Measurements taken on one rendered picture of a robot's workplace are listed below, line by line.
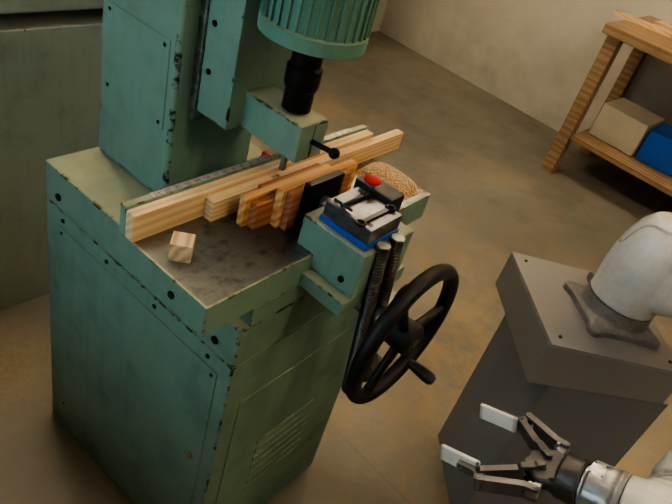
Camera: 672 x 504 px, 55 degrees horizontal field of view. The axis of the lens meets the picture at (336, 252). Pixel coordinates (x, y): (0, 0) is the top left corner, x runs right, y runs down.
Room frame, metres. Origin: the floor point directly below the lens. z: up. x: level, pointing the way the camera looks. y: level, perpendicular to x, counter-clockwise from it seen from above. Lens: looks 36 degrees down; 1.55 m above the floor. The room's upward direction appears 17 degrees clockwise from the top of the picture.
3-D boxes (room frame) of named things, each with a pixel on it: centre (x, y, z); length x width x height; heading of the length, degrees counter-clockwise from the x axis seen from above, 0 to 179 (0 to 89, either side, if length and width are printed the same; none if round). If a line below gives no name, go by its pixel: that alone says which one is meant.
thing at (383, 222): (0.91, -0.03, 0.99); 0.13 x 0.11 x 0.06; 150
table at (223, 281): (0.95, 0.05, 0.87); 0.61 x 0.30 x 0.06; 150
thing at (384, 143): (1.10, 0.08, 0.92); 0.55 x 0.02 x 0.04; 150
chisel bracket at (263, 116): (1.02, 0.15, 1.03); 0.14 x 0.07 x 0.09; 60
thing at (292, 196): (0.97, 0.06, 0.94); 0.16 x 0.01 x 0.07; 150
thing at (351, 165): (0.99, 0.07, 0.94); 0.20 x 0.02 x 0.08; 150
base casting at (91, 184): (1.07, 0.24, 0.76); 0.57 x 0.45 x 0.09; 60
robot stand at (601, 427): (1.23, -0.65, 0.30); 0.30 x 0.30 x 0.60; 11
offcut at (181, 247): (0.75, 0.23, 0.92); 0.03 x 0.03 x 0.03; 12
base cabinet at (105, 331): (1.07, 0.24, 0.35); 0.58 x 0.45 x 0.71; 60
